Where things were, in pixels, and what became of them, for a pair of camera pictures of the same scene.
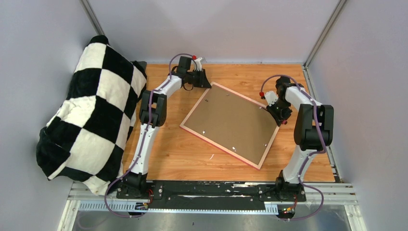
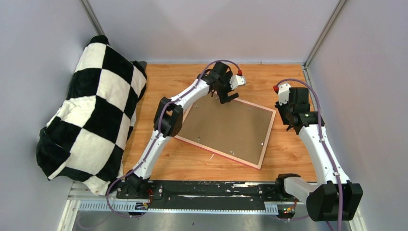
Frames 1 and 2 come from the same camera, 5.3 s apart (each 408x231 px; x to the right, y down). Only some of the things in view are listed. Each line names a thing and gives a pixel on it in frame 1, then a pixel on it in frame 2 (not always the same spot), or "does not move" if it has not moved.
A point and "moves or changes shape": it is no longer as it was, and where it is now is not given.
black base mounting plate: [211, 195] does not move
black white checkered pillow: [87, 137] does not move
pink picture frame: [234, 124] moves or changes shape
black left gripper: [202, 82] → [223, 96]
